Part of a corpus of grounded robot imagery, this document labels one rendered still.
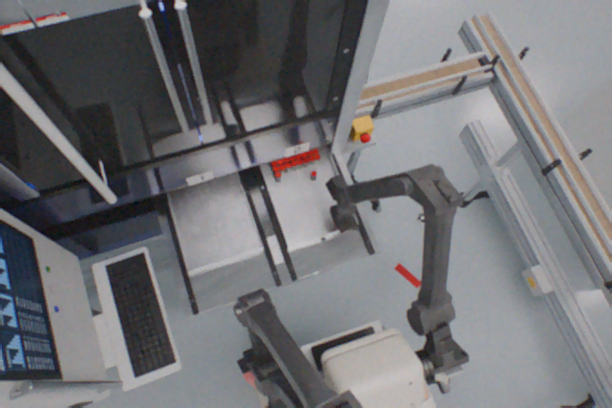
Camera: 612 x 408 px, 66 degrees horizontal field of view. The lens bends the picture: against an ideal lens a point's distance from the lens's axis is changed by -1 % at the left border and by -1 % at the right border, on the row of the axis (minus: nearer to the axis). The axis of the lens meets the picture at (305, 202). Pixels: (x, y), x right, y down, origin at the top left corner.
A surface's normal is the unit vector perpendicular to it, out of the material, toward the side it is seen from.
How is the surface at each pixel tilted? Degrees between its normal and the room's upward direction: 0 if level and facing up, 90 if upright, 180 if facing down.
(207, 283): 0
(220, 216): 0
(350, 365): 42
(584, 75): 0
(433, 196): 16
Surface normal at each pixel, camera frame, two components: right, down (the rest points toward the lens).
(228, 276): 0.06, -0.35
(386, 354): -0.17, -0.86
